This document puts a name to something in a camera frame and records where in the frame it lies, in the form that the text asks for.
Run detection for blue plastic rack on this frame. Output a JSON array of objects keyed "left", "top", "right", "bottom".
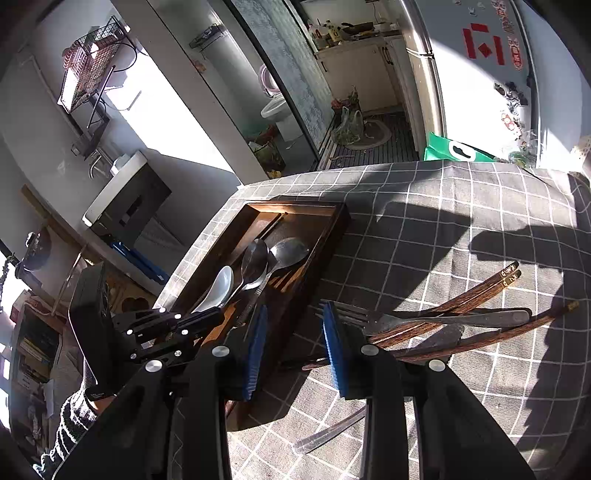
[{"left": 111, "top": 241, "right": 171, "bottom": 283}]

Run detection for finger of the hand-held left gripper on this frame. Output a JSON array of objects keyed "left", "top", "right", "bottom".
[
  {"left": 127, "top": 327, "right": 209, "bottom": 364},
  {"left": 113, "top": 307, "right": 222, "bottom": 336}
]

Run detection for patterned glass sliding door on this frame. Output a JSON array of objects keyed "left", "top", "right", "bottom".
[{"left": 226, "top": 0, "right": 335, "bottom": 160}]

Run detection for person's left forearm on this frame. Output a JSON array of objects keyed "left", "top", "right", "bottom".
[{"left": 34, "top": 364, "right": 121, "bottom": 476}]

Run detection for black wire wall shelf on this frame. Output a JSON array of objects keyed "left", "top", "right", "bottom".
[{"left": 56, "top": 15, "right": 139, "bottom": 134}]

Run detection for metal faucet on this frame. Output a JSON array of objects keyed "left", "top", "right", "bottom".
[{"left": 88, "top": 148, "right": 114, "bottom": 178}]

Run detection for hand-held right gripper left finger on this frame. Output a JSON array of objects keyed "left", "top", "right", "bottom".
[{"left": 53, "top": 305, "right": 269, "bottom": 480}]

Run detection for white toilet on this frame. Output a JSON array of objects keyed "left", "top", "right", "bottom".
[{"left": 259, "top": 64, "right": 296, "bottom": 139}]

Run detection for brown wooden tray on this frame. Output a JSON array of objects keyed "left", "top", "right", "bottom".
[{"left": 154, "top": 196, "right": 352, "bottom": 432}]

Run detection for small black bathroom rack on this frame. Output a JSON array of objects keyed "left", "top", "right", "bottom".
[{"left": 189, "top": 25, "right": 222, "bottom": 51}]

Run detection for white washbasin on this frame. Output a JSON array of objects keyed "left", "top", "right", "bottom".
[{"left": 82, "top": 151, "right": 148, "bottom": 226}]

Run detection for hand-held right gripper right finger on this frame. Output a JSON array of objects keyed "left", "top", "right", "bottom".
[{"left": 322, "top": 302, "right": 536, "bottom": 480}]

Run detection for small black wall shelf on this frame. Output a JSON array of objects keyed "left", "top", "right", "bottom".
[{"left": 70, "top": 131, "right": 100, "bottom": 160}]

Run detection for beige kitchen cabinet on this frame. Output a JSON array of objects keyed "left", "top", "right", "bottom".
[{"left": 315, "top": 34, "right": 419, "bottom": 114}]

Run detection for white ceramic spoon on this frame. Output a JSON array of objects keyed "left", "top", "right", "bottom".
[{"left": 191, "top": 266, "right": 235, "bottom": 315}]

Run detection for round floor mat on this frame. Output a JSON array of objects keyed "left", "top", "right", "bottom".
[{"left": 362, "top": 117, "right": 393, "bottom": 149}]

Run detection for green paper bag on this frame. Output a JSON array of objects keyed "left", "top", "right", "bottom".
[{"left": 424, "top": 132, "right": 507, "bottom": 162}]

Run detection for plastic bags with vegetables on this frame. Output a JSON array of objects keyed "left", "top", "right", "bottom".
[{"left": 330, "top": 85, "right": 365, "bottom": 148}]

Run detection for white lace cloth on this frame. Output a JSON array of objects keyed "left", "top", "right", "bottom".
[{"left": 570, "top": 138, "right": 591, "bottom": 171}]

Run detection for silver refrigerator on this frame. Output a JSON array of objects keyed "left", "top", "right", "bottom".
[{"left": 399, "top": 0, "right": 541, "bottom": 162}]

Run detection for small trash bin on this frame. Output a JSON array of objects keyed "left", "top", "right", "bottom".
[{"left": 249, "top": 129, "right": 284, "bottom": 174}]

